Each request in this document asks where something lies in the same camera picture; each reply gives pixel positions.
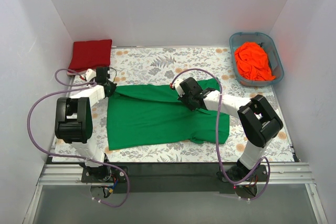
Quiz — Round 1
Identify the green t-shirt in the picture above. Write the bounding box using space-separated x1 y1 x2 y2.
107 84 229 150

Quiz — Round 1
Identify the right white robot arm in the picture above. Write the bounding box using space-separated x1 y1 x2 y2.
171 77 283 184

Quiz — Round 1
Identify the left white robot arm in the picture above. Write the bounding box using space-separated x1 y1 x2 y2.
55 67 117 182

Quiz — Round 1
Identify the folded pink cloth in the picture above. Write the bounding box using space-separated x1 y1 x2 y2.
67 69 86 76

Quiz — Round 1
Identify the folded red t-shirt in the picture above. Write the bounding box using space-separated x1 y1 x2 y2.
68 39 112 72

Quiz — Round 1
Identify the floral table mat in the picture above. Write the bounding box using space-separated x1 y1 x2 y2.
51 47 300 163

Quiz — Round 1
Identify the orange t-shirt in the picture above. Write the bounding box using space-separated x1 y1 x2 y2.
234 41 276 81

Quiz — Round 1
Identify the blue plastic bin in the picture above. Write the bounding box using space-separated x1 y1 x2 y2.
229 32 284 87

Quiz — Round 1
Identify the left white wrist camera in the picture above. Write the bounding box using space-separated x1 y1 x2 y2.
81 69 97 81

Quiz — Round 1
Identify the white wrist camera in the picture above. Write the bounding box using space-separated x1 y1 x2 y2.
81 69 97 81
170 78 185 97

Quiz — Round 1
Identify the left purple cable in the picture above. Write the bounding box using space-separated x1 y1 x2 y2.
27 68 131 208

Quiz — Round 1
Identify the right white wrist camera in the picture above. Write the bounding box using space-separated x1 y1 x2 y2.
170 78 185 97

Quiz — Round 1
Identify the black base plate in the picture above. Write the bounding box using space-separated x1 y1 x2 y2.
81 162 268 195

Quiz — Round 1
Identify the aluminium frame rail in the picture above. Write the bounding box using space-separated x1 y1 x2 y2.
38 162 316 185

